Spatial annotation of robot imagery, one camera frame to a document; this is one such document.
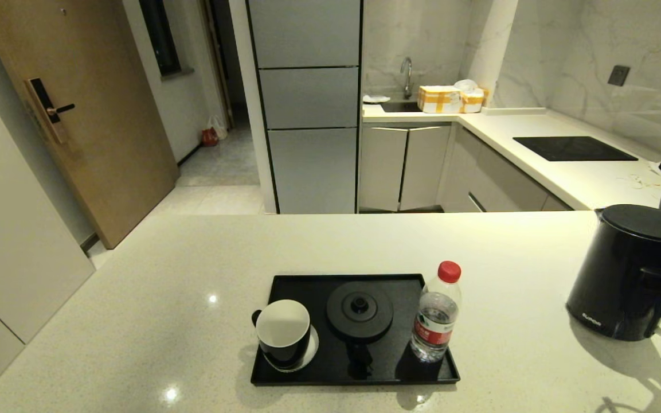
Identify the black electric kettle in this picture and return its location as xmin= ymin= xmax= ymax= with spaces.
xmin=566 ymin=204 xmax=661 ymax=342

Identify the clear plastic water bottle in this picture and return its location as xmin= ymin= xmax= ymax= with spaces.
xmin=410 ymin=260 xmax=463 ymax=363

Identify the black round kettle base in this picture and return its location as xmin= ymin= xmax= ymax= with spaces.
xmin=326 ymin=281 xmax=394 ymax=344

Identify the black induction cooktop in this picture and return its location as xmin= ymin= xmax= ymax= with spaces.
xmin=512 ymin=136 xmax=639 ymax=162

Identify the grey counter drawer cabinet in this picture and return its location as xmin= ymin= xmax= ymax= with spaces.
xmin=439 ymin=125 xmax=573 ymax=212

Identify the small box with yellow tape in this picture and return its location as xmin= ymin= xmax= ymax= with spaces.
xmin=459 ymin=88 xmax=488 ymax=113

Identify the black rectangular tray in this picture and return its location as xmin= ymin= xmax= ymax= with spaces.
xmin=251 ymin=274 xmax=460 ymax=385

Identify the grey sink base cabinet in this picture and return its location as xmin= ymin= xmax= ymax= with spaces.
xmin=359 ymin=124 xmax=451 ymax=212

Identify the large box with yellow tape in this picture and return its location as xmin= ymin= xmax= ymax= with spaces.
xmin=417 ymin=85 xmax=460 ymax=114

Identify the chrome sink faucet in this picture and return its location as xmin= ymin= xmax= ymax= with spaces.
xmin=400 ymin=57 xmax=413 ymax=100

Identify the round white coaster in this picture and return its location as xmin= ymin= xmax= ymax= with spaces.
xmin=261 ymin=323 xmax=320 ymax=373

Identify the tall grey cabinet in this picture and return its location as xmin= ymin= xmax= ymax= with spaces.
xmin=245 ymin=0 xmax=362 ymax=215

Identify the dark window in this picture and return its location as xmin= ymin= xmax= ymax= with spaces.
xmin=138 ymin=0 xmax=182 ymax=77

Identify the brown wooden door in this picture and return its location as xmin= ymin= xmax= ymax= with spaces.
xmin=0 ymin=0 xmax=179 ymax=250

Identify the black electronic door lock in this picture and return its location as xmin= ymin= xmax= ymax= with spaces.
xmin=25 ymin=78 xmax=76 ymax=144

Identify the white side cabinet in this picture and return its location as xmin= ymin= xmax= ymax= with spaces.
xmin=0 ymin=101 xmax=95 ymax=396

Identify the black power cord with plug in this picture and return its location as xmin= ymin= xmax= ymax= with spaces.
xmin=346 ymin=341 xmax=374 ymax=380

